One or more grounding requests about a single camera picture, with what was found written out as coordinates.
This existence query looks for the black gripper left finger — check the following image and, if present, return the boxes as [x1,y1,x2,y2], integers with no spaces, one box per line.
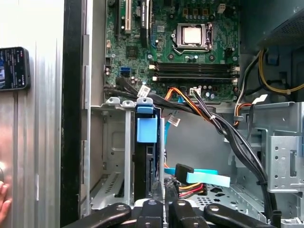
[82,181,164,228]

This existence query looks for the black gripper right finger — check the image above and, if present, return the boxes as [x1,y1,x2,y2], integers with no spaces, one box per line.
[165,179,274,228]

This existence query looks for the orange power wire black connector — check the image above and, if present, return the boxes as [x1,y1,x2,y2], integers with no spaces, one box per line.
[178,181,208,198]

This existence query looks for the blue data wire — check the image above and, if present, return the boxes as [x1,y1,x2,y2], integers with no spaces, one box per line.
[163,117,231,189]

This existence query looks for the hard disk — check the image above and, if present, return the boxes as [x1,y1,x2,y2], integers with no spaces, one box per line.
[133,96,165,208]

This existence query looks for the silver disk bay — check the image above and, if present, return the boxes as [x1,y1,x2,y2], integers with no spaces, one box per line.
[90,96,167,211]

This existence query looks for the person's bare hand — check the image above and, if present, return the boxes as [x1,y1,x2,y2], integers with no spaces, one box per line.
[0,183,12,223]

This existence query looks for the silver drive cage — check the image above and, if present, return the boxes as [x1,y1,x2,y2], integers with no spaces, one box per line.
[235,101,304,228]

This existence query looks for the black PC case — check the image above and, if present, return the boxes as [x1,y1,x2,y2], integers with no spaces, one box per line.
[60,0,304,228]

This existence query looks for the black RAM slot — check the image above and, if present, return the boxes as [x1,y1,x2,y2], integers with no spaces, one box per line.
[152,77,238,83]
[152,72,238,78]
[149,61,239,67]
[149,66,239,72]

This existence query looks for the green motherboard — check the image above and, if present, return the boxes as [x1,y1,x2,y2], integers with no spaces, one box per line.
[104,0,240,103]

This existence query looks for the black CPU socket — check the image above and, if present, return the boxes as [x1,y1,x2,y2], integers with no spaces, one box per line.
[172,22,214,57]

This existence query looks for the silver CPU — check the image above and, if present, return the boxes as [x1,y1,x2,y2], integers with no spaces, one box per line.
[181,25,205,46]

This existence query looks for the metal socket cover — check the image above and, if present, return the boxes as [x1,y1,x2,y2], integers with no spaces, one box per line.
[177,23,214,50]

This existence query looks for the black expansion slot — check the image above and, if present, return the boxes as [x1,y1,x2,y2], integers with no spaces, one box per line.
[115,0,120,40]

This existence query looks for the white expansion slot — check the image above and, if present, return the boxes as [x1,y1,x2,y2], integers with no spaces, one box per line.
[125,0,132,34]

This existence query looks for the black smartphone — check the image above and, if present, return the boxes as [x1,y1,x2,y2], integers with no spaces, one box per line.
[0,47,31,91]

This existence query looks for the grey power supply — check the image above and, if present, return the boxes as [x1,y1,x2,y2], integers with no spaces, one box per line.
[239,0,304,48]

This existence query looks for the black sleeved wire bundle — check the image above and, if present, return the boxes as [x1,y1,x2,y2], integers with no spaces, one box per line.
[103,77,282,228]

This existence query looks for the orange wires white connector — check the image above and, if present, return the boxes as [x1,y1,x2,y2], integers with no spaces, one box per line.
[234,94,269,126]

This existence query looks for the orange yellow wire bundle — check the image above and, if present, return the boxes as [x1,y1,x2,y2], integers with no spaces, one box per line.
[166,87,213,122]

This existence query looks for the yellow power wire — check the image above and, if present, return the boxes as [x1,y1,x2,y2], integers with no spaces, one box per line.
[258,48,304,95]

